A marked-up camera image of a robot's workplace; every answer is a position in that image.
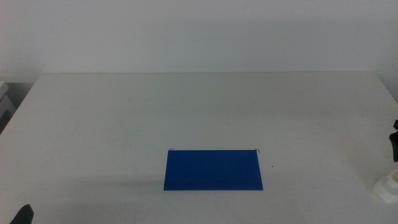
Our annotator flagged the white side cabinet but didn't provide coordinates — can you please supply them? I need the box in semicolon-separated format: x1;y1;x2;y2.
0;81;17;133

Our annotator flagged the blue rectangular mat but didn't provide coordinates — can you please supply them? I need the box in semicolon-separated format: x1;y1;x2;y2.
163;149;264;191

